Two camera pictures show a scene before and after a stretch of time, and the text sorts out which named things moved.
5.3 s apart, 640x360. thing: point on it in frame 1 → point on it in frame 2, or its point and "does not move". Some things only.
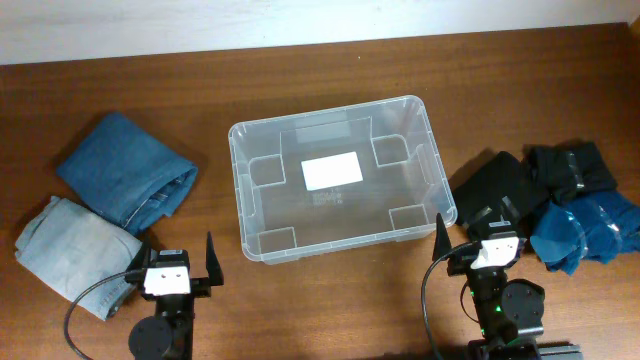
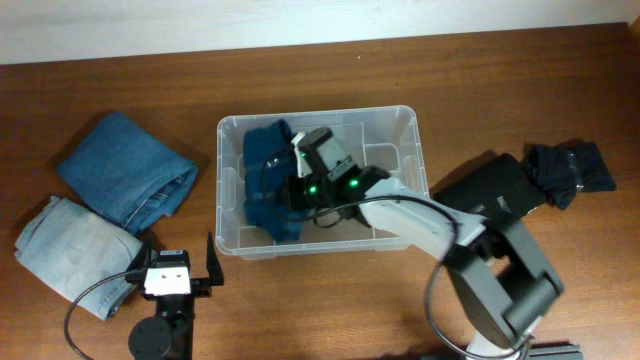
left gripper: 198,285 does not move
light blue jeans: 78,255 does not move
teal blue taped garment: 598,225 → 269,162
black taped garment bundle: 559,172 does not move
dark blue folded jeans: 127,174 does not move
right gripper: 461,264 → 304,189
